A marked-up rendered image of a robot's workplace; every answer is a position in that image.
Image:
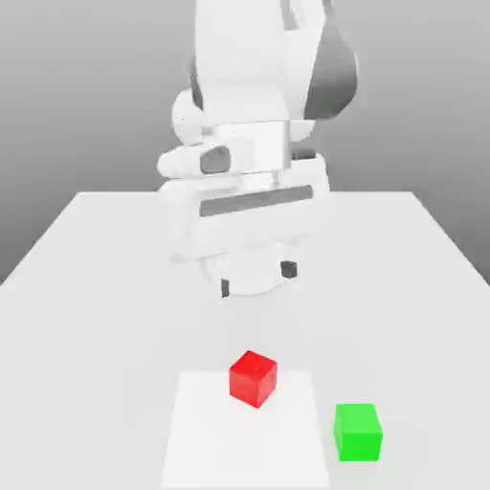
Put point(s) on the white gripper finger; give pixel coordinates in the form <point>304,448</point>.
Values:
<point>224,288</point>
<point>288,269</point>

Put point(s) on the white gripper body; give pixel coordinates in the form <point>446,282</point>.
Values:
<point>252,224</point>

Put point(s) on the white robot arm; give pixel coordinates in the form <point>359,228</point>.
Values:
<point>245,76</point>

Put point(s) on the small red cube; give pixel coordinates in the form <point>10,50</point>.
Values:
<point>252,379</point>

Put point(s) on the small green cube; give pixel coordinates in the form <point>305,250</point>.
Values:
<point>358,432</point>

